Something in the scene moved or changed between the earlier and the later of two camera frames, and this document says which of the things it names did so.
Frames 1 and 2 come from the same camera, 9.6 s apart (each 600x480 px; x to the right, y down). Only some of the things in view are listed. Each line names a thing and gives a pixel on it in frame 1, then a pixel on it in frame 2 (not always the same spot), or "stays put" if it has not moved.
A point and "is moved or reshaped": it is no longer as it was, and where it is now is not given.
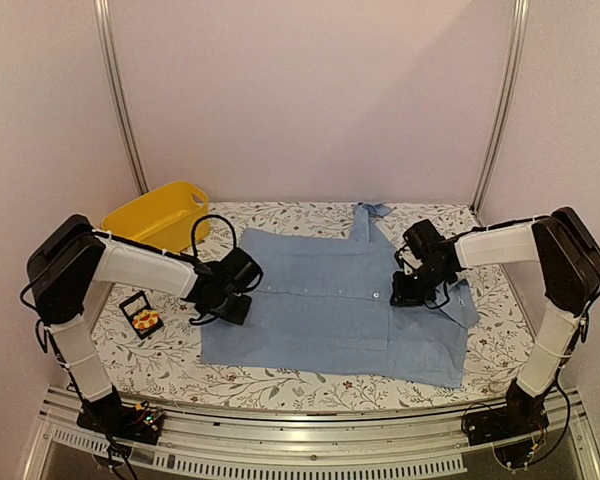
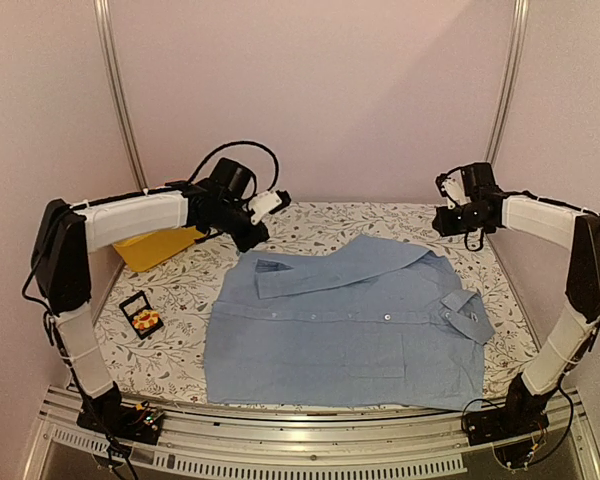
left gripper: x=240 y=316 → x=259 y=238
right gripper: x=405 y=297 → x=444 y=227
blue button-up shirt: x=323 y=305 is moved or reshaped
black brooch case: x=133 y=307 stays put
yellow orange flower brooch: x=145 y=319 stays put
